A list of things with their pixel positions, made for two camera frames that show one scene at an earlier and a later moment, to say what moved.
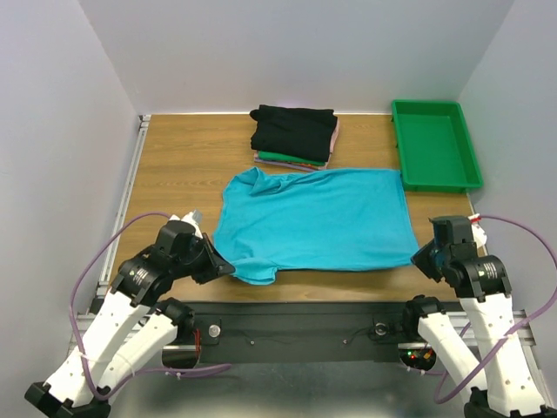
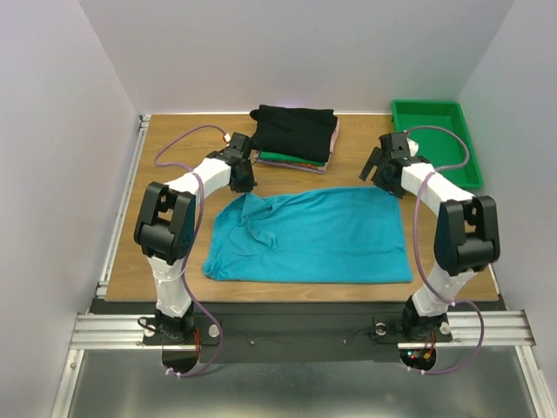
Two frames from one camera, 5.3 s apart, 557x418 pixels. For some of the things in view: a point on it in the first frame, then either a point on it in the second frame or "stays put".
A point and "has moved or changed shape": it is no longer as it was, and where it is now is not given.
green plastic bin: (436, 150) stays put
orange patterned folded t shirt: (310, 165) stays put
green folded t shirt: (276, 156) stays put
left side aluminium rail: (124, 201) stays put
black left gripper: (218, 264) -> (250, 185)
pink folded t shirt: (335, 135) stays put
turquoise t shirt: (325, 219) has moved or changed shape
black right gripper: (429, 255) -> (380, 172)
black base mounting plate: (300, 333) stays put
